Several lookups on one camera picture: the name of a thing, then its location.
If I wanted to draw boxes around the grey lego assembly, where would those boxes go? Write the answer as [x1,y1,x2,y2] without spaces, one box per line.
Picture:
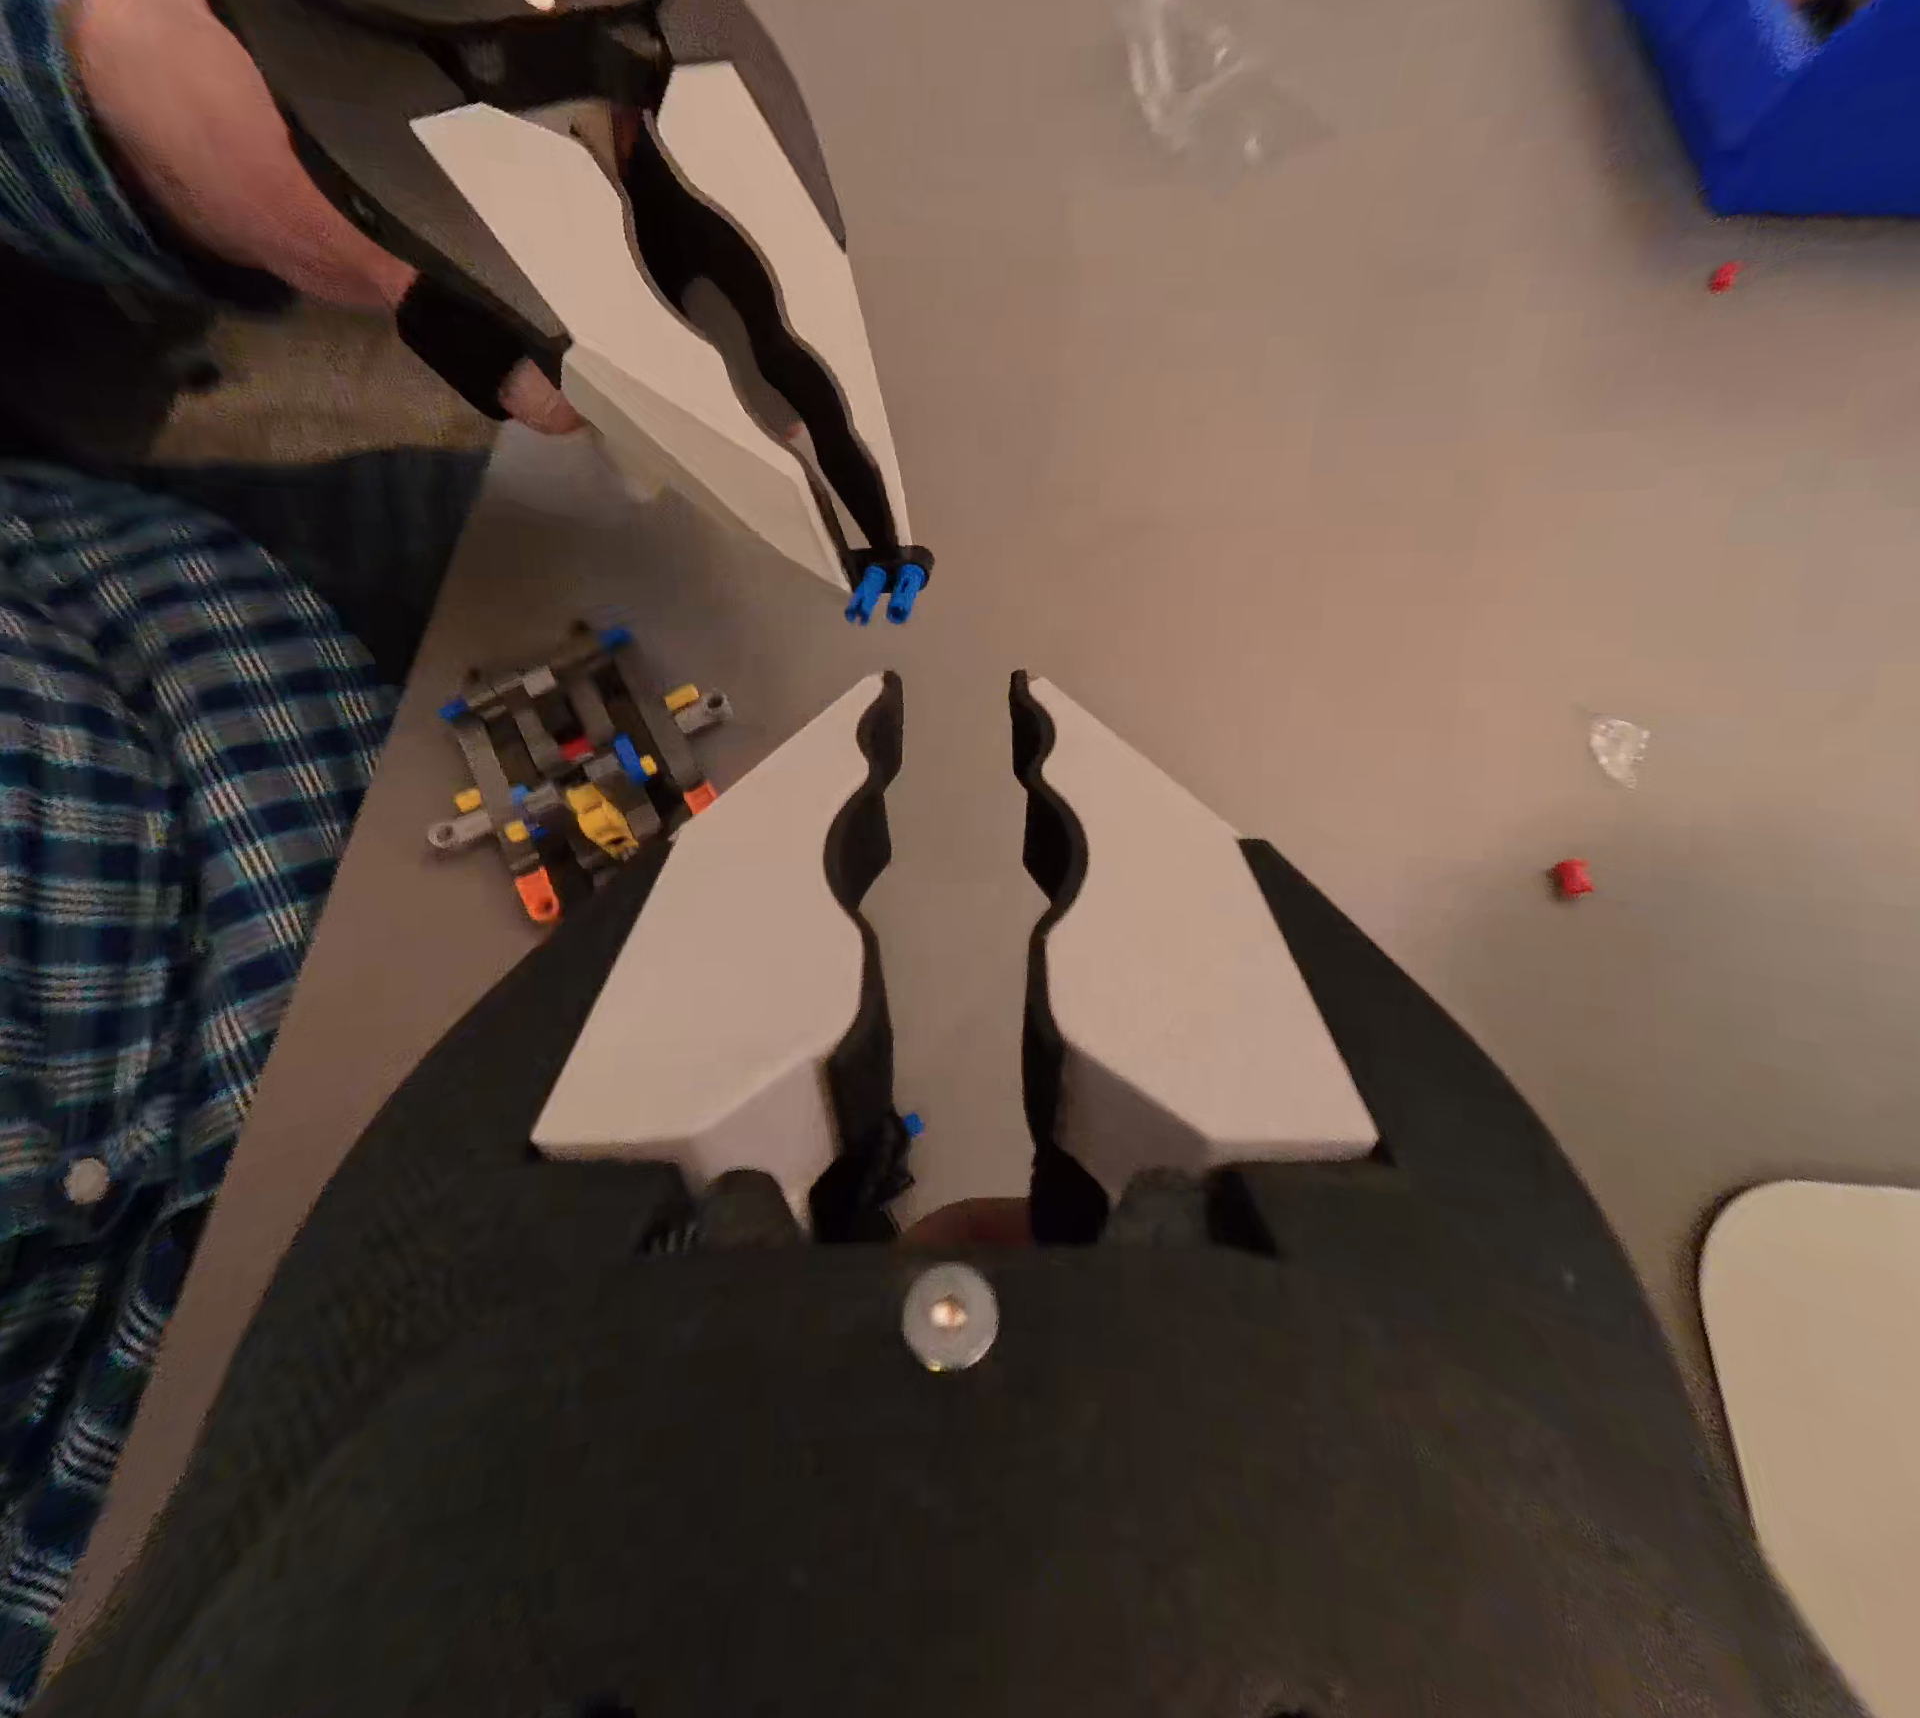
[426,621,737,926]

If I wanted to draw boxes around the blue storage bin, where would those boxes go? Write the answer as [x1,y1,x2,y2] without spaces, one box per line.
[1595,0,1920,221]

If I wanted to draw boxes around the person's left hand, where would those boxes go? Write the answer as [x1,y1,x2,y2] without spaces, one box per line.
[71,0,589,438]

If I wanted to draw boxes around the black connector with blue pins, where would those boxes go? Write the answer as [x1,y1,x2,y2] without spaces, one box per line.
[842,543,935,628]

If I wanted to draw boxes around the blue plaid shirt person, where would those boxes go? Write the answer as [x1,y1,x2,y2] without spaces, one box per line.
[0,459,407,1676]

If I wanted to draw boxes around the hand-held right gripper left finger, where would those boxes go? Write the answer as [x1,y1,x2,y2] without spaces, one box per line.
[527,669,910,1233]

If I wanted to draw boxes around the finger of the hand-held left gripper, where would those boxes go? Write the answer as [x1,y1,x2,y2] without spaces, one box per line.
[407,102,864,596]
[621,63,935,573]

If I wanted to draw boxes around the empty clear plastic bag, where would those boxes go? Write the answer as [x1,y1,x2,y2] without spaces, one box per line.
[1115,0,1321,176]

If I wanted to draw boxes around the person's left forearm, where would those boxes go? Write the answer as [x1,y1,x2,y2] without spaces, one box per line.
[0,0,211,310]

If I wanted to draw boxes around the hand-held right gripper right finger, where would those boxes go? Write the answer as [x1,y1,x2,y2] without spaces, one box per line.
[1007,669,1381,1241]

